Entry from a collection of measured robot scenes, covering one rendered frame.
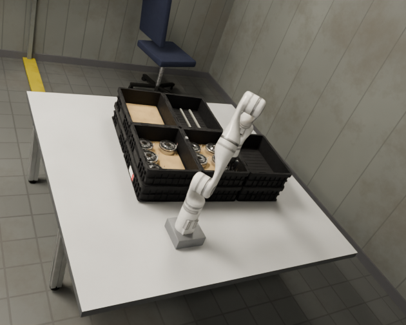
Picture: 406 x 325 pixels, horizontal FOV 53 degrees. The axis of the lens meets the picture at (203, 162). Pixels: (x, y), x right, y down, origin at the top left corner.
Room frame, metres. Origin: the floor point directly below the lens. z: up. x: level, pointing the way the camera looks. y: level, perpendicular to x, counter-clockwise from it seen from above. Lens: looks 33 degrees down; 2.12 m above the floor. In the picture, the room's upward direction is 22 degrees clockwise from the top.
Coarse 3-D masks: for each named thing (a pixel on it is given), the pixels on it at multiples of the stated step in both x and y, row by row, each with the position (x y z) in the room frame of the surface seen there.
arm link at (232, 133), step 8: (248, 96) 1.66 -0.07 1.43; (256, 96) 1.68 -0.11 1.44; (240, 104) 1.64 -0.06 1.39; (248, 104) 1.64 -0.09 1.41; (240, 112) 1.63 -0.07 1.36; (248, 112) 1.64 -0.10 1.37; (232, 120) 1.60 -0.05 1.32; (232, 128) 1.58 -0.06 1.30; (224, 136) 1.56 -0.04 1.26; (232, 136) 1.56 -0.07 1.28
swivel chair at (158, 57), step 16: (144, 0) 4.19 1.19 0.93; (160, 0) 3.99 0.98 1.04; (144, 16) 4.18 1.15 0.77; (160, 16) 3.99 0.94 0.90; (144, 32) 4.17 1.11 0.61; (160, 32) 3.98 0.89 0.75; (144, 48) 4.02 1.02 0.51; (160, 48) 4.12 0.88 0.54; (176, 48) 4.30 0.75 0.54; (160, 64) 3.82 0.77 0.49; (176, 64) 3.97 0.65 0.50; (192, 64) 4.14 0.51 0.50; (144, 80) 4.33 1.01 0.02; (160, 80) 4.14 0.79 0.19
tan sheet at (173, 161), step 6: (156, 144) 1.94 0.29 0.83; (156, 150) 1.88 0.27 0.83; (162, 156) 1.85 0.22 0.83; (168, 156) 1.87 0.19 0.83; (174, 156) 1.90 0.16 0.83; (162, 162) 1.79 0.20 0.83; (168, 162) 1.82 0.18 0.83; (174, 162) 1.84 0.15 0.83; (180, 162) 1.86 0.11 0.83; (168, 168) 1.77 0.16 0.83; (174, 168) 1.79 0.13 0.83; (180, 168) 1.81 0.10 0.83
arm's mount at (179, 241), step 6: (168, 222) 1.46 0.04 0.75; (174, 222) 1.47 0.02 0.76; (168, 228) 1.45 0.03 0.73; (174, 228) 1.43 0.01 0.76; (198, 228) 1.50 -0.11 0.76; (168, 234) 1.44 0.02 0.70; (174, 234) 1.40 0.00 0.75; (180, 234) 1.41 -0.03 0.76; (192, 234) 1.44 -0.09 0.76; (198, 234) 1.46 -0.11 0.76; (174, 240) 1.39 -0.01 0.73; (180, 240) 1.38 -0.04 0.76; (186, 240) 1.39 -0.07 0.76; (192, 240) 1.41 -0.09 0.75; (198, 240) 1.43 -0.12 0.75; (204, 240) 1.46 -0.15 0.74; (174, 246) 1.37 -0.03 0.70; (180, 246) 1.38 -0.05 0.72; (186, 246) 1.40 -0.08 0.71; (192, 246) 1.42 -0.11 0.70
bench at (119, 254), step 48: (48, 96) 2.17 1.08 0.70; (96, 96) 2.40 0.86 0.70; (48, 144) 1.72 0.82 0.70; (96, 144) 1.89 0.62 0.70; (96, 192) 1.52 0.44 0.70; (288, 192) 2.20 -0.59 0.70; (96, 240) 1.23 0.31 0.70; (144, 240) 1.34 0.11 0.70; (240, 240) 1.60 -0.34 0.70; (288, 240) 1.75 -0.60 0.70; (336, 240) 1.92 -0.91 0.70; (96, 288) 1.00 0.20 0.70; (144, 288) 1.09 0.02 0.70; (192, 288) 1.19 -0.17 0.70
